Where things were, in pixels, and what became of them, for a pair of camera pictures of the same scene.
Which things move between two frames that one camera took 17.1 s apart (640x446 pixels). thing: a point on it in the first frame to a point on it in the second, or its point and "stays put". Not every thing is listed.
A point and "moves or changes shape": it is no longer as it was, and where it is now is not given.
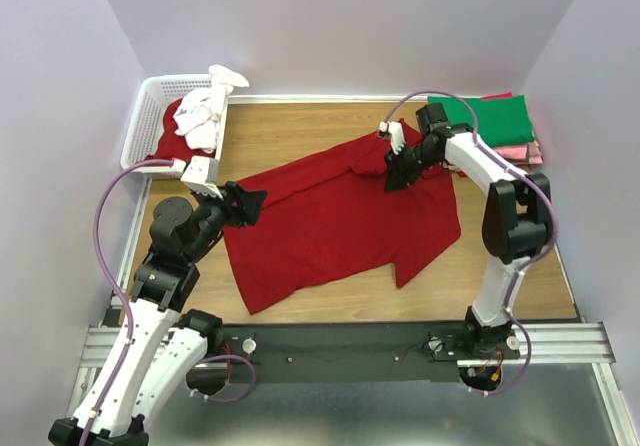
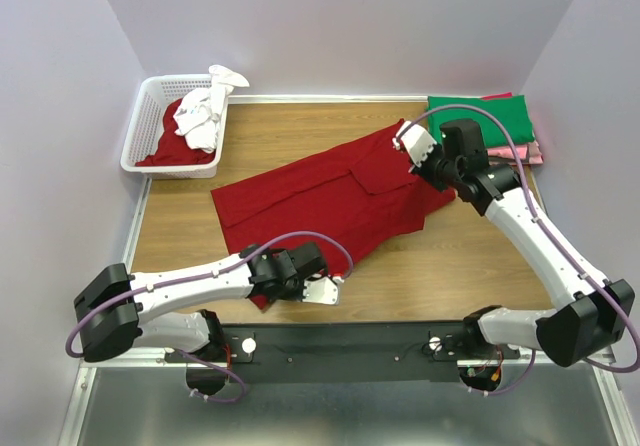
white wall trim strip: [325, 99] stays put
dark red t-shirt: [331, 216] moves or changes shape
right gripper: [397, 176] to [422, 170]
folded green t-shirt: [500, 121] stays put
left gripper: [248, 210] to [298, 296]
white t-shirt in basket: [200, 112] stays put
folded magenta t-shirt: [497, 96] stays put
